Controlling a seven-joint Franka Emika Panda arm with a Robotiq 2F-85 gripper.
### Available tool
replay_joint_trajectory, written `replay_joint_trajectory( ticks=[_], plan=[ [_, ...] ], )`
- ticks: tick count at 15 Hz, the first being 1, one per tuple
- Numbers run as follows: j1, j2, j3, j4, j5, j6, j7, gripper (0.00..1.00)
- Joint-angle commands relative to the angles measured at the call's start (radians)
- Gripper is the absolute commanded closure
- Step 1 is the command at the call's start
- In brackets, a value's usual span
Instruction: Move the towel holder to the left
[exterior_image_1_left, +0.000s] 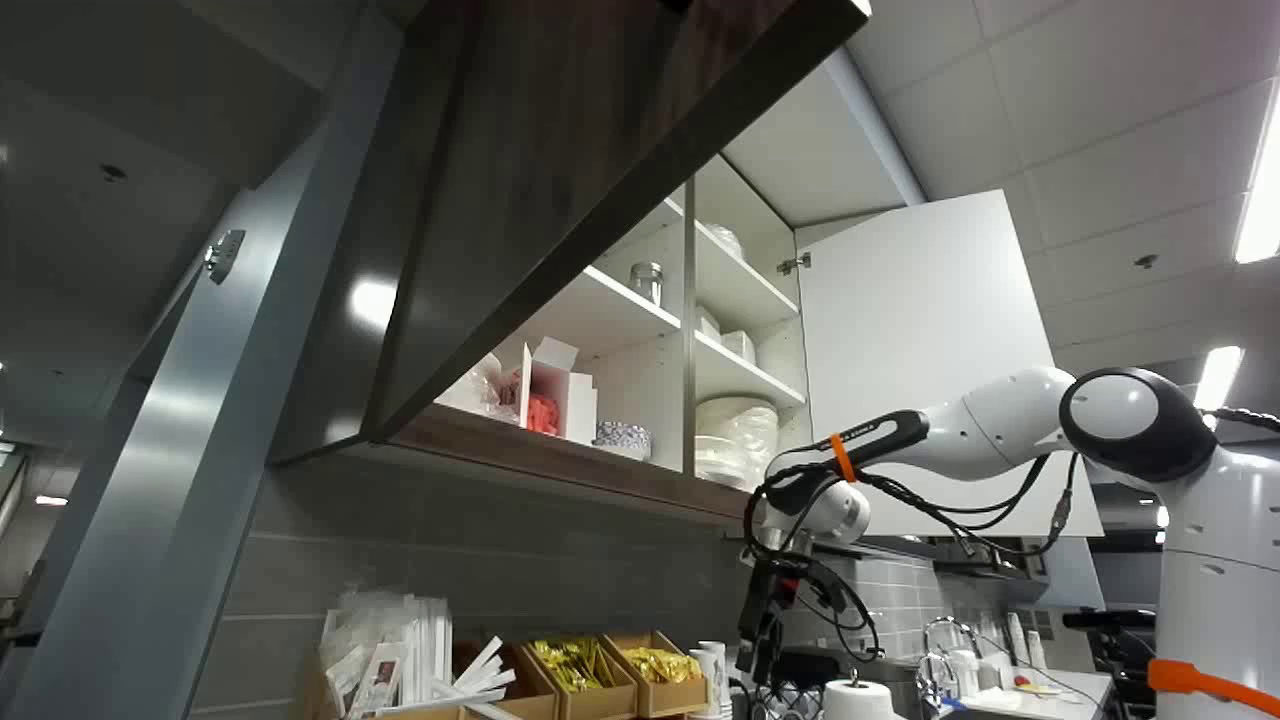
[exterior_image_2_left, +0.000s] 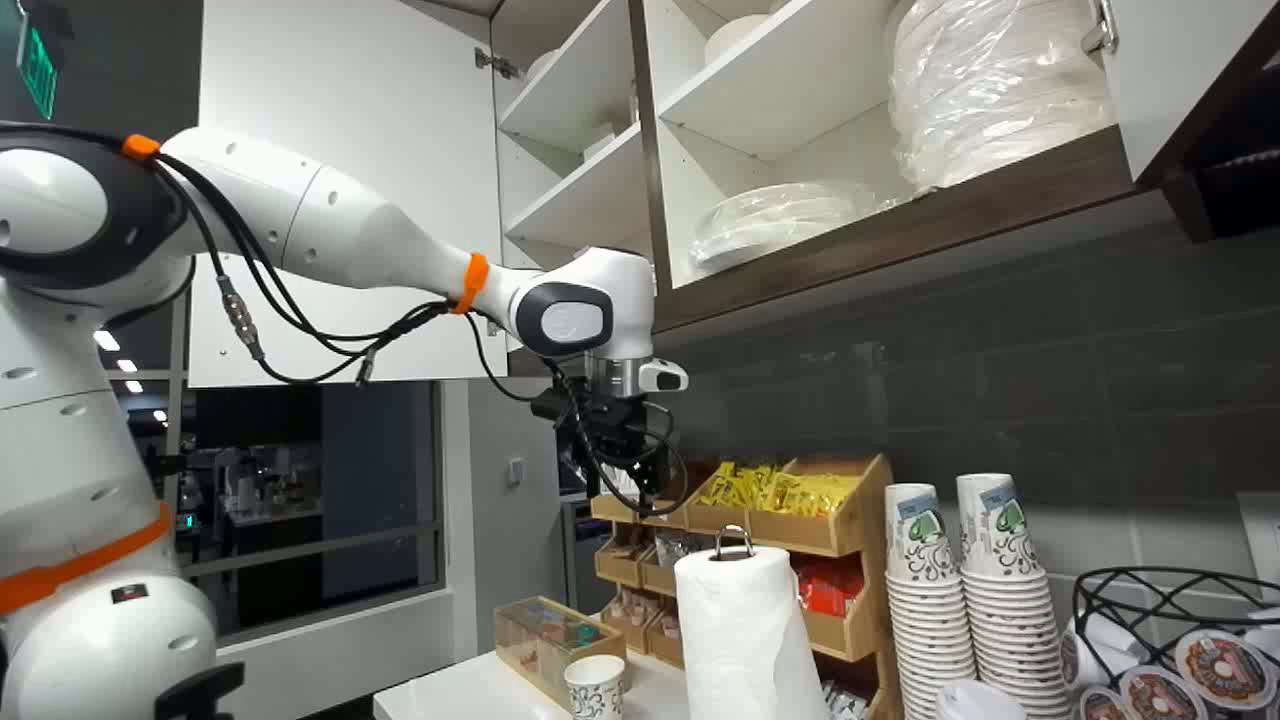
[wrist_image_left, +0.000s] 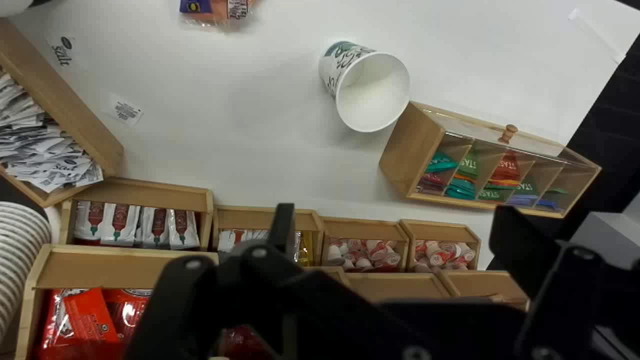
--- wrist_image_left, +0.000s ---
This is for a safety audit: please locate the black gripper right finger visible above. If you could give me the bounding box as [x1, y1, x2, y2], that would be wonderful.
[518, 244, 605, 360]

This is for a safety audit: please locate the small printed white sachet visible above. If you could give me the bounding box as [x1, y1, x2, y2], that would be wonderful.
[110, 96, 143, 125]
[50, 35, 76, 68]

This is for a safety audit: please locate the wooden tea box glass lid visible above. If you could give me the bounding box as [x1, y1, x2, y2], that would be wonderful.
[377, 99, 604, 220]

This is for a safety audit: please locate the tiered wooden condiment organizer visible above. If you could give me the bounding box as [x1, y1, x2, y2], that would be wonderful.
[12, 176, 532, 360]

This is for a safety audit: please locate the white sugar packet pile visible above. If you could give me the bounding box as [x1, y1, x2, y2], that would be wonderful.
[0, 68, 105, 196]

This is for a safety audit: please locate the white paper cup green print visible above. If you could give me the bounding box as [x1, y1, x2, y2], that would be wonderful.
[318, 37, 411, 135]

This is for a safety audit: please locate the colourful snack bag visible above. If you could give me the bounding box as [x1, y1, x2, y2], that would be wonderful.
[177, 0, 259, 28]

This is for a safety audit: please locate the colourful tea bag assortment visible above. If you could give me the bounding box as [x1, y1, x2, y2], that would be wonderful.
[418, 148, 568, 212]

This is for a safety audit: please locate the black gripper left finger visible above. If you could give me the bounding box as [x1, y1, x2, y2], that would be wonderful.
[124, 201, 316, 360]

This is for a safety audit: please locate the wooden packet tray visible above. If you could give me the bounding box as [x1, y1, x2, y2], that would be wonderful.
[0, 15, 125, 209]

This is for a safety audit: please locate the printed paper cup stack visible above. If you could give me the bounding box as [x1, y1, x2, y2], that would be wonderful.
[0, 198, 56, 352]

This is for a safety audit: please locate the white red sauce packet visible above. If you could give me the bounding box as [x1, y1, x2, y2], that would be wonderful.
[165, 207, 204, 251]
[136, 206, 173, 251]
[98, 201, 143, 249]
[70, 198, 107, 245]

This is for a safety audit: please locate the creamer cup pile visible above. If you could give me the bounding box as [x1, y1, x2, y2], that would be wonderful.
[411, 237, 479, 272]
[324, 237, 406, 272]

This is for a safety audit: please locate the red snack packet pile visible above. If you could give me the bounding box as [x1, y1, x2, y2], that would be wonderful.
[36, 286, 153, 360]

